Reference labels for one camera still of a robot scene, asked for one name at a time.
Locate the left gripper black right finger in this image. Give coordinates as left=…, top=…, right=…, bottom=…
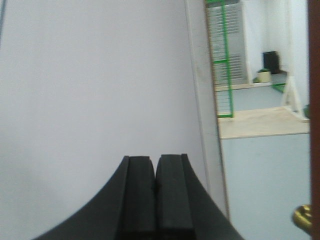
left=155, top=154, right=242, bottom=240

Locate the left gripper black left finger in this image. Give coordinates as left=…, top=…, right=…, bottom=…
left=37, top=156, right=155, bottom=240

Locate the brass door handle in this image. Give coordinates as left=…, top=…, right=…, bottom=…
left=292, top=204, right=312, bottom=235

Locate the brown wooden door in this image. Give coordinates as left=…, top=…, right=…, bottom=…
left=307, top=0, right=320, bottom=240

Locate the plywood base platform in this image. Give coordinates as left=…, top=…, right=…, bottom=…
left=218, top=106, right=310, bottom=140

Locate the white pot with plant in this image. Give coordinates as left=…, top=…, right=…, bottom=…
left=257, top=68, right=271, bottom=83

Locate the far white wooden stand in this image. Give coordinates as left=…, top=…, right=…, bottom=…
left=281, top=0, right=310, bottom=123

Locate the black box far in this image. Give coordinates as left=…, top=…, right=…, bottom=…
left=262, top=51, right=281, bottom=75

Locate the white wooden door frame stand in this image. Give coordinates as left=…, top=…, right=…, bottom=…
left=0, top=0, right=229, bottom=240

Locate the green wire mesh fence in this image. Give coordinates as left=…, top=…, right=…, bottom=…
left=206, top=0, right=242, bottom=118

